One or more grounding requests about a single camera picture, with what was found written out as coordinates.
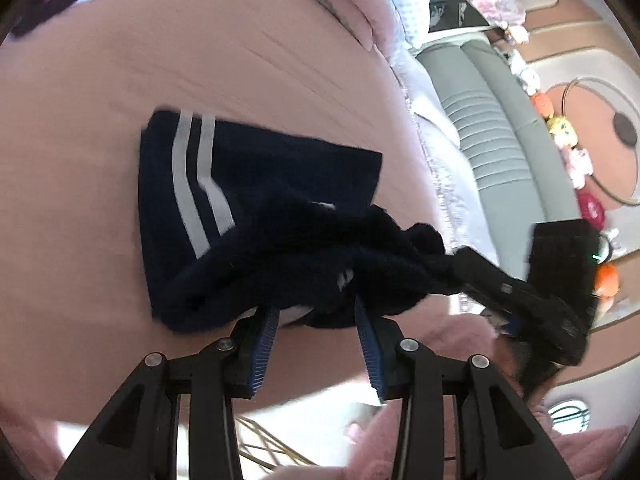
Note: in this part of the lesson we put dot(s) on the pink bed sheet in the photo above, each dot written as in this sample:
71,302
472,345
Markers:
75,160

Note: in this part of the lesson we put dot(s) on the row of plush toys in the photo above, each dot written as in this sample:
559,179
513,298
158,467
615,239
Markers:
562,130

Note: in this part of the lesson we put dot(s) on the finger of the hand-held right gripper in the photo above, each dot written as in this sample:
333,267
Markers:
495,280
510,327

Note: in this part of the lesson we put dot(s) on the navy garment with white stripes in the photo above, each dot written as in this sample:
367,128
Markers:
275,185

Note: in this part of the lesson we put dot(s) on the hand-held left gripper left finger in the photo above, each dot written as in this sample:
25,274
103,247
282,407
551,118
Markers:
265,345

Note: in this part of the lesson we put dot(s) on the white lace bed cover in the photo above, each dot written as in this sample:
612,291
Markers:
450,175

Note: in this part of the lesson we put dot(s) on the grey padded headboard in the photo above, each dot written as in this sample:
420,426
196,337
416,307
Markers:
500,135

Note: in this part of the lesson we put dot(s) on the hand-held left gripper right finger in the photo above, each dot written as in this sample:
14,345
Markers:
370,350

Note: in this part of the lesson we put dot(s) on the pink floral cloth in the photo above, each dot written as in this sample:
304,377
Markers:
490,2

